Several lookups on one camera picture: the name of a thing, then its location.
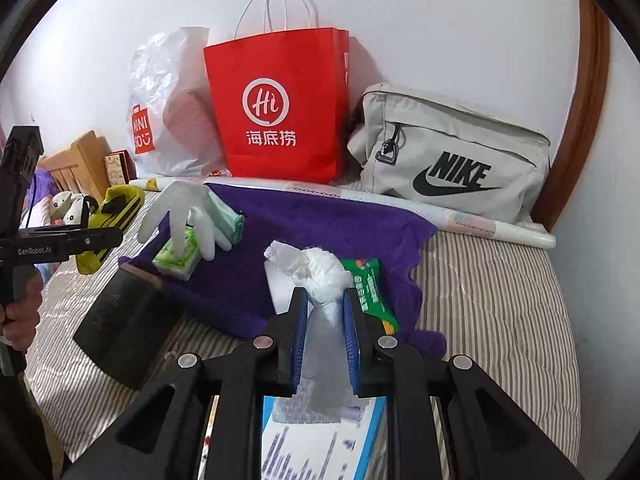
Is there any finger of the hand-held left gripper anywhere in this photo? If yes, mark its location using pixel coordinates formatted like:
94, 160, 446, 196
68, 226, 124, 261

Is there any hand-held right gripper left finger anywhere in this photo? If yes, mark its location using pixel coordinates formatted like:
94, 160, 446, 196
62, 286, 309, 480

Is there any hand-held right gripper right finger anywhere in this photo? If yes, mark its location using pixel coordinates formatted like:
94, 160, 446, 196
342, 286, 585, 480

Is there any yellow green soft pouch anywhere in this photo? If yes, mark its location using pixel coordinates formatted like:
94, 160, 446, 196
75, 185, 146, 276

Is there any green snack packet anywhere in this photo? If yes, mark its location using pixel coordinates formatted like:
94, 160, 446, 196
340, 257, 401, 335

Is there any translucent plastic bag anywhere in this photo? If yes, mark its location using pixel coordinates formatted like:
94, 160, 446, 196
263, 240, 357, 413

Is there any green tissue packet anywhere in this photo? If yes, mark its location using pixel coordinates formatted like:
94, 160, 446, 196
152, 225, 202, 281

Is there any white glove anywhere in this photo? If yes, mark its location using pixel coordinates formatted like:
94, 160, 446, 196
137, 180, 233, 261

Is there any mint green cloth roll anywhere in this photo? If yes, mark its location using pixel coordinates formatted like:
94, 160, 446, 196
207, 192, 248, 246

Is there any person's left hand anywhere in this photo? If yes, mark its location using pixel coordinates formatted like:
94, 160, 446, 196
0, 270, 45, 352

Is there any white spotted plush toy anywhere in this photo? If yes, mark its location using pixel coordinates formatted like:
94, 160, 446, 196
47, 191, 98, 226

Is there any purple fabric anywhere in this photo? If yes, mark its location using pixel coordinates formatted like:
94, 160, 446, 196
22, 167, 53, 206

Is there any small brown patterned box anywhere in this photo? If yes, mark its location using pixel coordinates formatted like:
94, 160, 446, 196
104, 150, 133, 188

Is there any black box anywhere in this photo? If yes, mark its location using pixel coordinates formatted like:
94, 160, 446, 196
72, 265, 186, 391

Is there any blue and white box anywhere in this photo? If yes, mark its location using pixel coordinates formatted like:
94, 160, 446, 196
197, 394, 390, 480

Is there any purple towel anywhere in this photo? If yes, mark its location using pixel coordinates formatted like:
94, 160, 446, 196
119, 182, 447, 356

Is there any striped bed sheet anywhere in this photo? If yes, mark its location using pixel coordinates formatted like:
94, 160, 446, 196
25, 187, 583, 480

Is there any white shopping bag red logo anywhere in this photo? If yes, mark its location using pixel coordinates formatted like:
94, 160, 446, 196
127, 26, 233, 178

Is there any white printed paper roll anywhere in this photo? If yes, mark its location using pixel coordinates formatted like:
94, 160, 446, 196
129, 175, 557, 250

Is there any grey fabric bag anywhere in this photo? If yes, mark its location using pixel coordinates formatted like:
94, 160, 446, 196
346, 83, 552, 225

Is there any red paper bag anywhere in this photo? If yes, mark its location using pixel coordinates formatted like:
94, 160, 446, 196
202, 0, 351, 185

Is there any brown wooden headboard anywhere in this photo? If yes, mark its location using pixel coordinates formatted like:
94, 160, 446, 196
530, 0, 612, 231

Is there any light wooden frame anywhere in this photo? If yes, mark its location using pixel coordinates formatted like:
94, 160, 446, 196
37, 130, 113, 201

